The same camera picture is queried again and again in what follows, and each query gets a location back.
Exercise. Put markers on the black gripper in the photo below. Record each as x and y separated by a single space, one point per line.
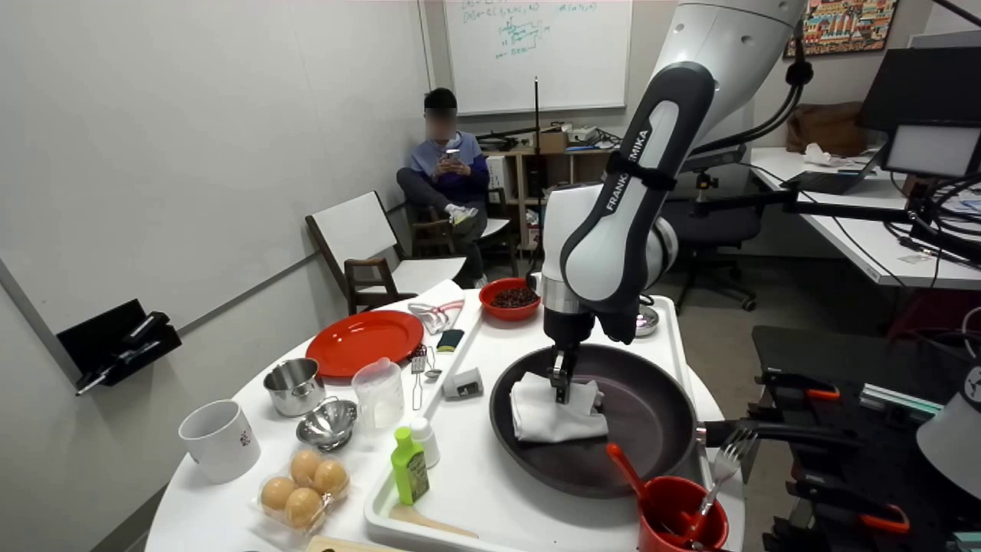
570 332

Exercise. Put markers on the white towel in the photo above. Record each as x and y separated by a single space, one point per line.
542 419

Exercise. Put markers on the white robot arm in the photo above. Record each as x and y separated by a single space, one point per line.
606 243

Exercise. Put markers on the dark nonstick frying pan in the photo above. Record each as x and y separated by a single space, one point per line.
616 400

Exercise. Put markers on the red bowl of beans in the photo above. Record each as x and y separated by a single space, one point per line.
510 299

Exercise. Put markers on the round steel tin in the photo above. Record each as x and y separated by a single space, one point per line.
645 323

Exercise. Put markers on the red spatula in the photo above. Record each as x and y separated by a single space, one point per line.
639 486

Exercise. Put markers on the black office chair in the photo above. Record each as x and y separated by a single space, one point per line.
704 230

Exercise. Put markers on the clear plastic cup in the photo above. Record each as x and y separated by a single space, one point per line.
381 394

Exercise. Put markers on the seated person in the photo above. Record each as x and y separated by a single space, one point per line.
448 171

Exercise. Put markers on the green small bottle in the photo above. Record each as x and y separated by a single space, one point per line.
409 467

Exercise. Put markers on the silver fork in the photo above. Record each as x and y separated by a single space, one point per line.
730 456

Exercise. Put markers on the red utensil cup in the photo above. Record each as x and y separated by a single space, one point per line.
670 517

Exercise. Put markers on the left orange black clamp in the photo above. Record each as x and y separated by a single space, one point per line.
809 387

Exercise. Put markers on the orange black clamp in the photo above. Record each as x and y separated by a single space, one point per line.
866 513
809 387

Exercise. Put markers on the white wooden chair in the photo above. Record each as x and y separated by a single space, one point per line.
365 254

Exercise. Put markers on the red plate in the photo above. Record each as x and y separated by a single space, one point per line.
364 337

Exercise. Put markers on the tilted small steel bowl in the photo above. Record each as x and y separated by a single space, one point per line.
330 428

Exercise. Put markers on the whiteboard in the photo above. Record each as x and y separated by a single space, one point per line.
510 55

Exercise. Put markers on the brown eggs in carton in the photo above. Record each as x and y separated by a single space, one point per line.
302 498

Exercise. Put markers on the white mug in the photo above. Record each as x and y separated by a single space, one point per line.
220 438

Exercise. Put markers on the right orange black clamp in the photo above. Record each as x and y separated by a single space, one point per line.
866 513

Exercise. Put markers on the computer monitor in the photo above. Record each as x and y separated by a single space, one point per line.
933 151

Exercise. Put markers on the black wall holder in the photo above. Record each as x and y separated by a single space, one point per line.
118 345

